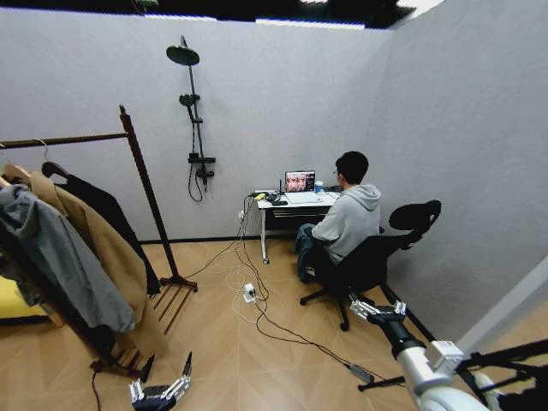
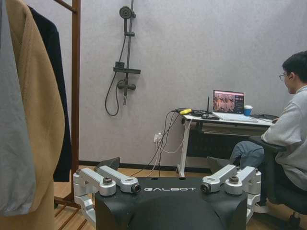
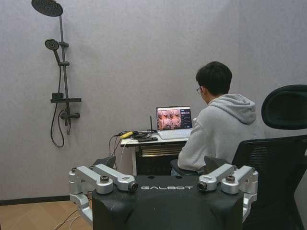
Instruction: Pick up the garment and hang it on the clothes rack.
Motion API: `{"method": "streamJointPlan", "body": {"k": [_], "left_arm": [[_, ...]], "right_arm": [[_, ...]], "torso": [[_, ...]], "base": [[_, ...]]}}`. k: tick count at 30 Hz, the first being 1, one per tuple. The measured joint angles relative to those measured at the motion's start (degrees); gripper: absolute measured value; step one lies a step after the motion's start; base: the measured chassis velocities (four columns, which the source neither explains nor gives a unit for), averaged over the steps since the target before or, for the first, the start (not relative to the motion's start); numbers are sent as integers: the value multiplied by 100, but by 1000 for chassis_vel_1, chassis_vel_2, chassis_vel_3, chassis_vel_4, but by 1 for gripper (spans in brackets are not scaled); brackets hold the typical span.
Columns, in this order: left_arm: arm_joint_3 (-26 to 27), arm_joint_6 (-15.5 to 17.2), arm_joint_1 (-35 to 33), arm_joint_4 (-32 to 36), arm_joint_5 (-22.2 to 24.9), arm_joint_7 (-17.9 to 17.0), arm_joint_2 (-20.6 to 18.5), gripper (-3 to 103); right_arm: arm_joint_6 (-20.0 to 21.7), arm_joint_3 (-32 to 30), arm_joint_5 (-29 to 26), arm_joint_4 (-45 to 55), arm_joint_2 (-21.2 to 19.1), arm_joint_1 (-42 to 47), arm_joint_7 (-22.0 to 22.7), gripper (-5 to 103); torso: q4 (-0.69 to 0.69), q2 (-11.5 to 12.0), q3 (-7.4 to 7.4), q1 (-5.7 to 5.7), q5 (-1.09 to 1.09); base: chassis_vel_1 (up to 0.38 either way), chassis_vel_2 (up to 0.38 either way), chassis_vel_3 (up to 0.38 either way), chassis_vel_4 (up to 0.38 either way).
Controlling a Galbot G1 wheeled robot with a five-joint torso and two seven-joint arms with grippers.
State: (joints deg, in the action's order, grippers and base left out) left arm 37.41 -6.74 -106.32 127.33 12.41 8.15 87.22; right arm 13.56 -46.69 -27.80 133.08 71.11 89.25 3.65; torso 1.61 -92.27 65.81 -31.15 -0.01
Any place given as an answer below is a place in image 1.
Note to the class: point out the person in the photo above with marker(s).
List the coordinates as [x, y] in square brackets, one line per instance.
[351, 214]

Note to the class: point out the black hanging garment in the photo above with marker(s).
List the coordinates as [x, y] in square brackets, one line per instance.
[107, 205]

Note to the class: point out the black shower riser pipe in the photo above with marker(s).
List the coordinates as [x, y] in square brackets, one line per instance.
[195, 128]

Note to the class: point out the yellow-green desk item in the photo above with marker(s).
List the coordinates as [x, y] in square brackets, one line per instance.
[259, 194]

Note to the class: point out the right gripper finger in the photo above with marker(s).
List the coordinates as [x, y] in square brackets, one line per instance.
[360, 308]
[399, 308]

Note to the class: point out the black floor bar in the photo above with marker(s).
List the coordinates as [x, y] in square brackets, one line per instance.
[381, 383]

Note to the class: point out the black desk gadget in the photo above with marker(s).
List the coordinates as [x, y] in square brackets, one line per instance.
[275, 198]

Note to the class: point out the open laptop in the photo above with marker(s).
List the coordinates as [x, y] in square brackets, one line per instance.
[299, 180]

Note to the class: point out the black shower mixer valve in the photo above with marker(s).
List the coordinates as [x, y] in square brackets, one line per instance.
[201, 161]

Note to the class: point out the grey hooded garment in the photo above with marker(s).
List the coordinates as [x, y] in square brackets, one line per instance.
[55, 257]

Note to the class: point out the grey power adapter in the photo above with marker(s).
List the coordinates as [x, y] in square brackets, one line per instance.
[362, 373]

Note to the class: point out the yellow mattress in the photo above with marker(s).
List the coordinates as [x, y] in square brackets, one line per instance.
[13, 304]

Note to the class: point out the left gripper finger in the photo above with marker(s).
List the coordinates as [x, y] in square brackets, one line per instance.
[186, 370]
[146, 371]

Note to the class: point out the white wall plug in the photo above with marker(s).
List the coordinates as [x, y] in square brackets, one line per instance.
[241, 215]

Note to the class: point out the tan long coat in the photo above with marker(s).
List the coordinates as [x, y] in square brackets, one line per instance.
[115, 261]

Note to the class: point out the dark wooden clothes rack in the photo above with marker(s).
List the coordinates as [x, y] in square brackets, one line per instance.
[147, 188]

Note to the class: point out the black clothes hanger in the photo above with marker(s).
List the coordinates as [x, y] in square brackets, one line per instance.
[53, 168]

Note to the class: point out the black rain shower head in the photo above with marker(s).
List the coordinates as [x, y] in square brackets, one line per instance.
[183, 55]

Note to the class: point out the white desk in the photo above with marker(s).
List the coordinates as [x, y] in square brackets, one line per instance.
[295, 203]

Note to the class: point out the black office chair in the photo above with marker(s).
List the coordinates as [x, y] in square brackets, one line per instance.
[368, 261]

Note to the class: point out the wooden hanger with metal hook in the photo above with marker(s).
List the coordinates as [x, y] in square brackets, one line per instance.
[17, 170]

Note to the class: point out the black hand shower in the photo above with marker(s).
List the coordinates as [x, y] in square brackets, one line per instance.
[188, 101]

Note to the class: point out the white power strip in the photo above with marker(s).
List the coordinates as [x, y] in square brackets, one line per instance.
[249, 293]

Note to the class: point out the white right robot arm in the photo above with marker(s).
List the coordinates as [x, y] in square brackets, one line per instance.
[432, 377]

